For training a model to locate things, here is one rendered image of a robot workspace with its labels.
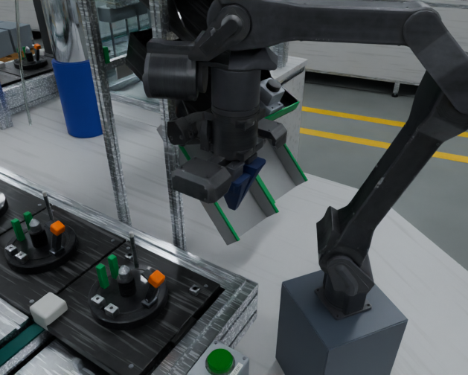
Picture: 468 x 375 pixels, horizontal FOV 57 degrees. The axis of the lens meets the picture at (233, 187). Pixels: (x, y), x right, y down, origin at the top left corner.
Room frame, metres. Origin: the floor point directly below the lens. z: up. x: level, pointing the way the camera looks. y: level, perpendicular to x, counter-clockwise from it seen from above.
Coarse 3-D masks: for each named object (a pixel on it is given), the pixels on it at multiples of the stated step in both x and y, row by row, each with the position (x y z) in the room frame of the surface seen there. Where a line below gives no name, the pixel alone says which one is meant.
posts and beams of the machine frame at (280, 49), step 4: (280, 44) 2.22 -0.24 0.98; (284, 44) 2.22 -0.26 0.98; (276, 48) 2.23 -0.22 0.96; (280, 48) 2.22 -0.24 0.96; (284, 48) 2.23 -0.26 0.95; (276, 52) 2.23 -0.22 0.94; (280, 52) 2.21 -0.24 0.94; (284, 52) 2.23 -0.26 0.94; (280, 56) 2.21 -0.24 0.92; (284, 56) 2.23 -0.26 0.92; (280, 60) 2.21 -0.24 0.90; (284, 60) 2.23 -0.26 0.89; (280, 64) 2.21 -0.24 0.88; (284, 64) 2.23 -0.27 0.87
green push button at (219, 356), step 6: (210, 354) 0.43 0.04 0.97; (216, 354) 0.43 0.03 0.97; (222, 354) 0.43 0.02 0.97; (228, 354) 0.43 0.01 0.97; (210, 360) 0.42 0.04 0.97; (216, 360) 0.42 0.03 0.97; (222, 360) 0.42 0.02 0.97; (228, 360) 0.42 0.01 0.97; (210, 366) 0.41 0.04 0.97; (216, 366) 0.41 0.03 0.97; (222, 366) 0.41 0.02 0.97; (228, 366) 0.41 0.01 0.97; (216, 372) 0.40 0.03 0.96; (222, 372) 0.40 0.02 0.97
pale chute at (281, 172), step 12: (264, 144) 0.94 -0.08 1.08; (264, 156) 0.91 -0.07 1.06; (276, 156) 0.93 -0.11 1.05; (288, 156) 0.91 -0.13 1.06; (264, 168) 0.88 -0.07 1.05; (276, 168) 0.90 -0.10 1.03; (288, 168) 0.91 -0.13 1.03; (300, 168) 0.89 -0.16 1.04; (264, 180) 0.86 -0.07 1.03; (276, 180) 0.87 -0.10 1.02; (288, 180) 0.89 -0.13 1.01; (300, 180) 0.88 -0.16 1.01; (276, 192) 0.85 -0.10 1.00
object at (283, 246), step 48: (0, 144) 1.36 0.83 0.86; (48, 144) 1.36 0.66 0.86; (96, 144) 1.36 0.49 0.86; (144, 144) 1.36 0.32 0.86; (96, 192) 1.06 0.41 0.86; (144, 192) 1.06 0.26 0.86; (288, 192) 1.06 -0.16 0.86; (336, 192) 1.06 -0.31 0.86; (192, 240) 0.84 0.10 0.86; (240, 240) 0.84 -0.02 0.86; (288, 240) 0.84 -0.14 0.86
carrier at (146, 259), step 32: (160, 256) 0.66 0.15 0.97; (96, 288) 0.55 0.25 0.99; (128, 288) 0.53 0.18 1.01; (160, 288) 0.55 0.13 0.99; (64, 320) 0.50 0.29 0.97; (96, 320) 0.49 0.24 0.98; (128, 320) 0.48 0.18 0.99; (160, 320) 0.50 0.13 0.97; (96, 352) 0.43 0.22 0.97; (128, 352) 0.43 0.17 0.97; (160, 352) 0.43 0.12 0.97
